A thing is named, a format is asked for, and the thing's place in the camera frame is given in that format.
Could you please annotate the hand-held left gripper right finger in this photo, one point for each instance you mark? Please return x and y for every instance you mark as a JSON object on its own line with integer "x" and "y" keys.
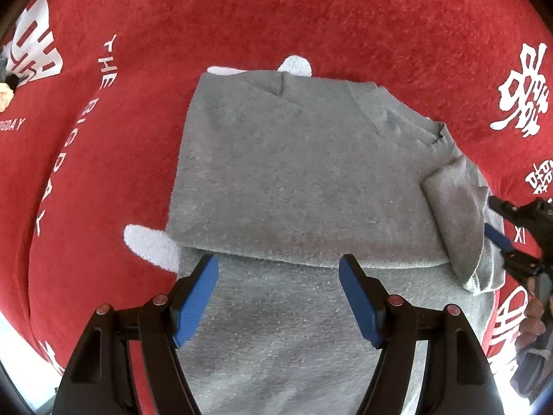
{"x": 358, "y": 300}

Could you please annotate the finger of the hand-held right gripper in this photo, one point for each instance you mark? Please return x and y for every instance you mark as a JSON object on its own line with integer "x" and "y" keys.
{"x": 510, "y": 212}
{"x": 497, "y": 236}

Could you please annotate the small grey cloth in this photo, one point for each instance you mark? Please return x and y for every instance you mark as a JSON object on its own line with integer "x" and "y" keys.
{"x": 2, "y": 65}

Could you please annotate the cream cloth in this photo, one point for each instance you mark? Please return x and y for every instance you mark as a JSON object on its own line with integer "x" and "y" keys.
{"x": 5, "y": 97}

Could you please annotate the black cloth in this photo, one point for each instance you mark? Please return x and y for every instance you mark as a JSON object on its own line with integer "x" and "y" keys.
{"x": 12, "y": 81}

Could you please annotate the person's right hand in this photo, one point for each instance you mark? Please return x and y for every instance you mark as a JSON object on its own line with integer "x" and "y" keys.
{"x": 530, "y": 324}

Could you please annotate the red printed blanket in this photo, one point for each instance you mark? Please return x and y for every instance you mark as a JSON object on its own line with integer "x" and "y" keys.
{"x": 259, "y": 26}

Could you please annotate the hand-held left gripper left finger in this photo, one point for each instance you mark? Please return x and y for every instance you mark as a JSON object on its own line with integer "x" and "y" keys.
{"x": 196, "y": 298}

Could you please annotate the grey sweater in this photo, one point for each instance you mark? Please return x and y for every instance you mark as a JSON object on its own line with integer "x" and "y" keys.
{"x": 293, "y": 181}

